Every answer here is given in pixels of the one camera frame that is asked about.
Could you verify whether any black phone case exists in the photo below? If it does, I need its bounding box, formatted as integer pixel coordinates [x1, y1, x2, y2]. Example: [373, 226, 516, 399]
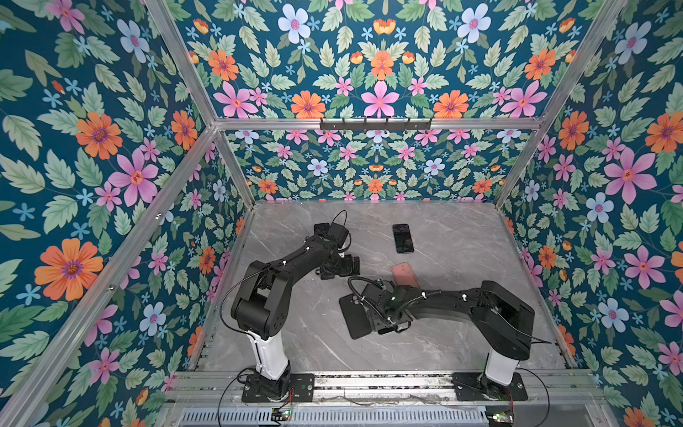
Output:
[339, 295, 374, 340]

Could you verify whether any aluminium frame post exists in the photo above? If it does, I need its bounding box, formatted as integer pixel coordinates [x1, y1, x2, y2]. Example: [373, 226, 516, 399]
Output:
[494, 0, 628, 213]
[1, 125, 217, 426]

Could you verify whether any metal hook rail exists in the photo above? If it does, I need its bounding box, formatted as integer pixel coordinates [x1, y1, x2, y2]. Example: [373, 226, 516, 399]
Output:
[318, 117, 432, 133]

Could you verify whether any aluminium frame post right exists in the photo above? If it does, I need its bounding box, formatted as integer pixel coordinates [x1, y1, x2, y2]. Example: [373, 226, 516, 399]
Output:
[494, 0, 628, 213]

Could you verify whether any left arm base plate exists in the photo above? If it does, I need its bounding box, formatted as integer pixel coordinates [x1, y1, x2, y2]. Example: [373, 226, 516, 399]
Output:
[241, 374, 316, 403]

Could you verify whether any white vented cable duct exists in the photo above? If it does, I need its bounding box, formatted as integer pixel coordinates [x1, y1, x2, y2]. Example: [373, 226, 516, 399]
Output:
[178, 406, 489, 426]

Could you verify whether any aluminium frame post left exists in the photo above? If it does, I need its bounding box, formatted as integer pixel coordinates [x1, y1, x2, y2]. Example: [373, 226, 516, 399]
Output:
[1, 125, 217, 426]

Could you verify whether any aluminium front rail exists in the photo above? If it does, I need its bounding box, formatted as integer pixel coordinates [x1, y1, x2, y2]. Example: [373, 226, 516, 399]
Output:
[165, 368, 608, 406]

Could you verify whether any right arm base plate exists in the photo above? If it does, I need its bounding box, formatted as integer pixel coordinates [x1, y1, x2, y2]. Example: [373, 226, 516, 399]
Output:
[451, 372, 528, 402]

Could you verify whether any purple edged smartphone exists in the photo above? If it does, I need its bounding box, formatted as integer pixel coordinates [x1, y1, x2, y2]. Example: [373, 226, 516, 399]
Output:
[314, 222, 330, 236]

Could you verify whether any blue edged smartphone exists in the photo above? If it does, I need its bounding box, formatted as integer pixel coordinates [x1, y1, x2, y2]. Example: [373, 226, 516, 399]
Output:
[392, 223, 414, 254]

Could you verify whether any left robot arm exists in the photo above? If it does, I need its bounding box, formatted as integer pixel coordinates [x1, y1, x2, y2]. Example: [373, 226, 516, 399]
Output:
[231, 222, 359, 382]

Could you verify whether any pink phone case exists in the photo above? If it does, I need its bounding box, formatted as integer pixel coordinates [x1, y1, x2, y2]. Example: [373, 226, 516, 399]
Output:
[391, 263, 419, 288]

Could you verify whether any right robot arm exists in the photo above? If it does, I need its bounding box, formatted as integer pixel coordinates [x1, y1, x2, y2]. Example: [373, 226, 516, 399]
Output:
[339, 276, 535, 387]

